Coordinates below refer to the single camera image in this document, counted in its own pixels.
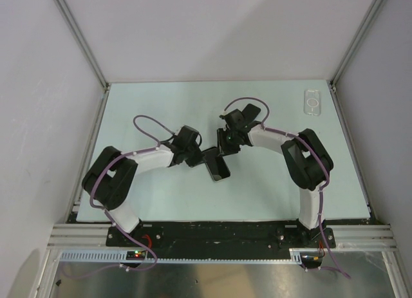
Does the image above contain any aluminium frame rail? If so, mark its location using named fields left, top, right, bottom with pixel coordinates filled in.
left=329, top=225, right=398, bottom=252

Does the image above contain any dark blue smartphone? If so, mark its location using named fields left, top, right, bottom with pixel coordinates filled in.
left=241, top=104, right=261, bottom=124

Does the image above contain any aluminium corner post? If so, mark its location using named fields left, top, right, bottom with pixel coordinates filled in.
left=53, top=0, right=109, bottom=91
left=330, top=0, right=387, bottom=87

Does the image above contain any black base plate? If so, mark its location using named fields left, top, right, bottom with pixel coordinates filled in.
left=106, top=221, right=336, bottom=260

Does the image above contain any black smartphone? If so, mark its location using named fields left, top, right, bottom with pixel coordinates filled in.
left=202, top=147, right=232, bottom=183

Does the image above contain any right aluminium corner post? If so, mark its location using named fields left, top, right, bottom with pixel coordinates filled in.
left=330, top=0, right=387, bottom=87

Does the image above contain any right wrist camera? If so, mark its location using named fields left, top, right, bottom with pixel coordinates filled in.
left=222, top=109, right=248, bottom=131

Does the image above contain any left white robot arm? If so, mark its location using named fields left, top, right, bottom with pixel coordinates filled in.
left=81, top=126, right=203, bottom=246

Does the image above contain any left aluminium corner post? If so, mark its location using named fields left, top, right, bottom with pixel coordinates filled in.
left=53, top=0, right=109, bottom=91

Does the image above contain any clear phone case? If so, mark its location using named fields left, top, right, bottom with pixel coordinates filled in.
left=303, top=89, right=321, bottom=116

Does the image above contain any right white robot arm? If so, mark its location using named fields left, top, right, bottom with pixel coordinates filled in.
left=217, top=122, right=333, bottom=247

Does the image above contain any white slotted cable duct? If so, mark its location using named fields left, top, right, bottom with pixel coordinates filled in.
left=59, top=248, right=305, bottom=265

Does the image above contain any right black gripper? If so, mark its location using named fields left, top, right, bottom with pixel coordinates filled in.
left=216, top=128, right=241, bottom=157

